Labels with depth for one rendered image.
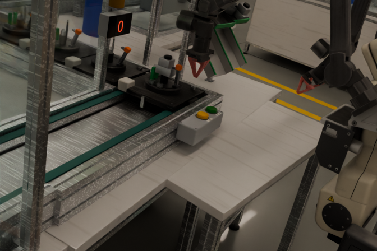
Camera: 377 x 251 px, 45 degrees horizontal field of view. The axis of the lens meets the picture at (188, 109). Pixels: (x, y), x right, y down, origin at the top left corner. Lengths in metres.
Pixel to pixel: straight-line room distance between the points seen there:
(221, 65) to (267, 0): 3.94
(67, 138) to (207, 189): 0.43
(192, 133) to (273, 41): 4.43
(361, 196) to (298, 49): 4.17
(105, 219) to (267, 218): 1.79
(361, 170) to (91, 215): 0.92
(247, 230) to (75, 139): 1.54
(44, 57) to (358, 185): 1.14
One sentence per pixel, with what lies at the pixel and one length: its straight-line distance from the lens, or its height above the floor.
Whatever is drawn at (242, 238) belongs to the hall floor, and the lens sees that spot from 2.64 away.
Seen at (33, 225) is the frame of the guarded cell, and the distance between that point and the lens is 1.00.
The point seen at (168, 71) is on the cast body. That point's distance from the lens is 1.65.
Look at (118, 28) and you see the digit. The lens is 1.52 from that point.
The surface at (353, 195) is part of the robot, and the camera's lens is 1.65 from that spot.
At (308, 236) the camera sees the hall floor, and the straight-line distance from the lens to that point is 2.85.
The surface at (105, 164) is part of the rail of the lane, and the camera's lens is 1.20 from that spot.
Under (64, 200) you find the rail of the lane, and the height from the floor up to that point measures 0.93.
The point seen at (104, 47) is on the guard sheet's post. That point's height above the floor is 1.12.
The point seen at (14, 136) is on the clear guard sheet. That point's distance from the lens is 0.86.
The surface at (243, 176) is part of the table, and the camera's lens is 1.47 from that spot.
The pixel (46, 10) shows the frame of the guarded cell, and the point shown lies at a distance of 0.79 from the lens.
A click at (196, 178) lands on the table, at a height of 0.86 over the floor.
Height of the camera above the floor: 1.59
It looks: 24 degrees down
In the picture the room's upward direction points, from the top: 12 degrees clockwise
